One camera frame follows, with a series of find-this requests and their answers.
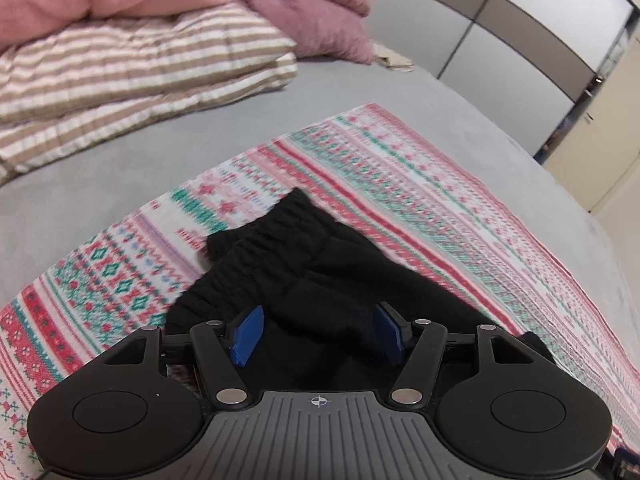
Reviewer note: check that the striped duvet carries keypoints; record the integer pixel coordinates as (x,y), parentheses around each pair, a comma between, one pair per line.
(125,70)

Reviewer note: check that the cream door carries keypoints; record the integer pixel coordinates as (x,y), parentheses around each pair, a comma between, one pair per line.
(600,155)

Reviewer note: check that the beige cloth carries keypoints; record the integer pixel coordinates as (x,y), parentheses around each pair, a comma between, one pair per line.
(395,57)

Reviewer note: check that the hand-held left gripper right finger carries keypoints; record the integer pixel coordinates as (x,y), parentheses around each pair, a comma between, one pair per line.
(387,331)

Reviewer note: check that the patterned knit blanket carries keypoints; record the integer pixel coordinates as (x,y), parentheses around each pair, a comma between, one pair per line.
(410,180)

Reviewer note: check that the black pants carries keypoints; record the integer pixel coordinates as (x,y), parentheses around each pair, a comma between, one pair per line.
(320,270)

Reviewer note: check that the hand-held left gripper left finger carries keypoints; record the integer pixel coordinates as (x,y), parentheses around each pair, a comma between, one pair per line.
(247,336)

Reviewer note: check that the grey bed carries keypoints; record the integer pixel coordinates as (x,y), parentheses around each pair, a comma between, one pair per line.
(350,87)

